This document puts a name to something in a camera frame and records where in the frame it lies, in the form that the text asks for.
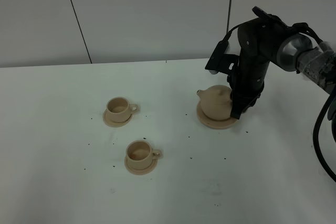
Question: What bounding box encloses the beige ceramic teapot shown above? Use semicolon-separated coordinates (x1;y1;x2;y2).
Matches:
196;85;232;121

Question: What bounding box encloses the beige cup saucer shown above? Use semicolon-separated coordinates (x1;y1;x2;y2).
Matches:
102;110;132;127
124;157;158;175

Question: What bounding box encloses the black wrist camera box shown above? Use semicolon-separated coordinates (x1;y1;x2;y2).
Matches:
205;40;238;76

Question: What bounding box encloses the near beige cup saucer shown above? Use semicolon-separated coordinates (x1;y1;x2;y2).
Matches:
124;157;158;175

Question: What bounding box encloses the far beige teacup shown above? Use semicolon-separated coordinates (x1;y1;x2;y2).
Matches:
105;97;139;123

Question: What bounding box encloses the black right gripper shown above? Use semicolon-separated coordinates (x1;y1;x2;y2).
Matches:
230;6;289;119

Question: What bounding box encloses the beige teapot saucer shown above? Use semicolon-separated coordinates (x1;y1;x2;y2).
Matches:
196;102;238;130

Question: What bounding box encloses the near beige teacup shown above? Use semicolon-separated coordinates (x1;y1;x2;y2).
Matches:
125;141;162;169

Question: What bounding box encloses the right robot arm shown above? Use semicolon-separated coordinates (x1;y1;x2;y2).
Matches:
228;6;335;119

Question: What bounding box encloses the far beige cup saucer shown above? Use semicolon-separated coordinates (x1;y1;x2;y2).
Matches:
102;110;132;127

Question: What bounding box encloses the beige teacup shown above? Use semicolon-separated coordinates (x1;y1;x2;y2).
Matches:
105;97;139;123
125;141;162;169

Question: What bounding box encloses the black camera cable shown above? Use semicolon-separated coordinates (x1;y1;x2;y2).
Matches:
225;23;336;185

